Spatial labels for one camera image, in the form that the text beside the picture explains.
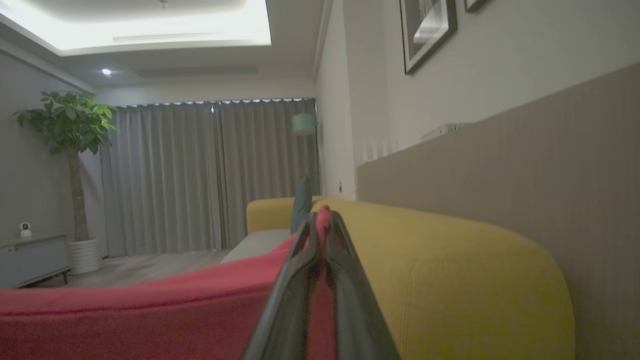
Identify low grey cabinet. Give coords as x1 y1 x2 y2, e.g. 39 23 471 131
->
0 233 72 290

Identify yellow sofa body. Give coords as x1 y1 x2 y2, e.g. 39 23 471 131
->
246 196 576 360

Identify floor lamp pale green shade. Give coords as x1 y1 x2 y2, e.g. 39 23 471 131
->
291 113 322 199

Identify grey curtain panel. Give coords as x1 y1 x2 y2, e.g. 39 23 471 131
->
100 102 224 257
215 98 321 250

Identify long ceiling air vent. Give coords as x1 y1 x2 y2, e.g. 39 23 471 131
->
112 32 222 44

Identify teal throw pillow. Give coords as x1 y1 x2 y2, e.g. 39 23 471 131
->
290 174 314 236

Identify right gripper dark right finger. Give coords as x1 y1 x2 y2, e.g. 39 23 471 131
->
324 212 401 360

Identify green potted tree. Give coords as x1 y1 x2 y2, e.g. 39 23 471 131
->
12 90 120 244

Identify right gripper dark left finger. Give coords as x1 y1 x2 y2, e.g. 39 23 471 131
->
242 213 321 360

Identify red shirt thin white stripes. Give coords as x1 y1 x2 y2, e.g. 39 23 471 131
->
0 206 337 360

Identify large dark framed picture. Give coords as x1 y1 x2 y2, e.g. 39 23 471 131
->
399 0 459 76

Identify grey sofa seat cushion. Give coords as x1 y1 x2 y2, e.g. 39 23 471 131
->
220 228 294 265

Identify white ribbed plant pot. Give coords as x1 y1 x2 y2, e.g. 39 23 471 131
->
68 237 104 275

